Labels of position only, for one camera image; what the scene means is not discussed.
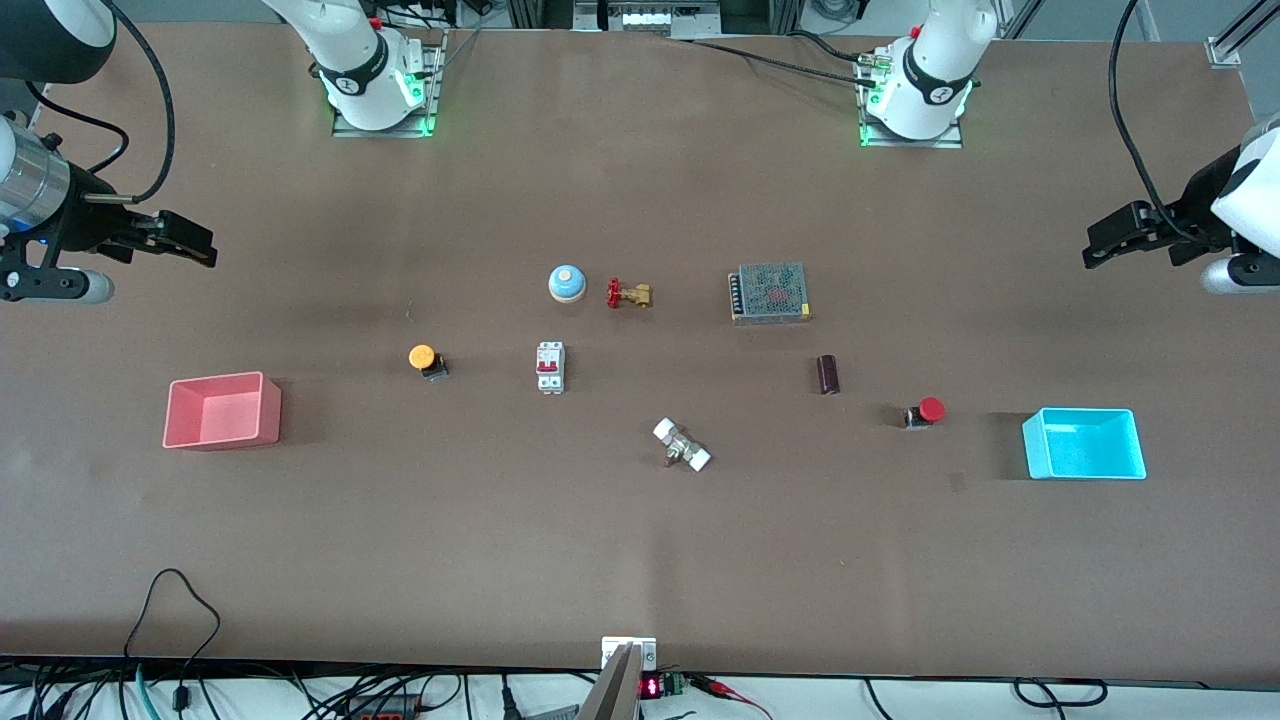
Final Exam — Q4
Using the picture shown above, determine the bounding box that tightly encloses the short black table cable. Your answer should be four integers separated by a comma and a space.
783, 30, 885, 67

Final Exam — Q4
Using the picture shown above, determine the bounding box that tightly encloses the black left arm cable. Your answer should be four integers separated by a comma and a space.
1107, 0, 1202, 245

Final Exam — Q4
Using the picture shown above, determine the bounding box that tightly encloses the grey electrical terminal device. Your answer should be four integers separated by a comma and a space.
598, 0, 724, 34

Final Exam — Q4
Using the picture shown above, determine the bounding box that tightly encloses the grey camera stand bar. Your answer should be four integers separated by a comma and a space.
577, 643, 642, 720

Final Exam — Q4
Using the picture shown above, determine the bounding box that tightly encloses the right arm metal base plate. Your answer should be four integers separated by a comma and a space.
332, 40, 441, 139

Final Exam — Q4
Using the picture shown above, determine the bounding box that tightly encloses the white metal pipe fitting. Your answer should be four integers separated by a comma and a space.
652, 417, 713, 474

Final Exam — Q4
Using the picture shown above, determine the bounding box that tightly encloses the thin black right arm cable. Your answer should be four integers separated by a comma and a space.
24, 80, 132, 174

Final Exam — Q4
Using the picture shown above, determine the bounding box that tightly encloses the silver camera mount bracket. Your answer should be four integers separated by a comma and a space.
601, 636, 659, 672

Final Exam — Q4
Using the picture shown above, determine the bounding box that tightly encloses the aluminium frame post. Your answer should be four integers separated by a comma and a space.
1204, 0, 1280, 70

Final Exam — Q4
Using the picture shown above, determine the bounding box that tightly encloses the pink plastic box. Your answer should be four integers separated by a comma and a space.
163, 371, 283, 452

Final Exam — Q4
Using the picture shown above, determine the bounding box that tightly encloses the black looped cable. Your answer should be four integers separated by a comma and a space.
124, 568, 223, 713

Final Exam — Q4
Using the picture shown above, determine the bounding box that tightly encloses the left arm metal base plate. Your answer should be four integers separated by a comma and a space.
858, 58, 964, 150

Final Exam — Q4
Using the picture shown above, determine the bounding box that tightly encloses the black coiled cable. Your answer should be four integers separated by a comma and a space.
1012, 677, 1110, 710

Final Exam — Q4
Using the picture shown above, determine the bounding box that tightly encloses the cyan plastic box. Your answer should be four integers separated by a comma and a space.
1021, 407, 1148, 482

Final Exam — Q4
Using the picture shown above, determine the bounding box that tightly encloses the long black table cable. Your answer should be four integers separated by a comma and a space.
688, 38, 867, 87

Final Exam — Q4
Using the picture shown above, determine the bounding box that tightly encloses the red clip lead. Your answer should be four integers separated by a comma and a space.
690, 675, 777, 720

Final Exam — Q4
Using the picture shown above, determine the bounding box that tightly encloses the metal mesh power supply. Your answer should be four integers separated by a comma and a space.
727, 261, 813, 326

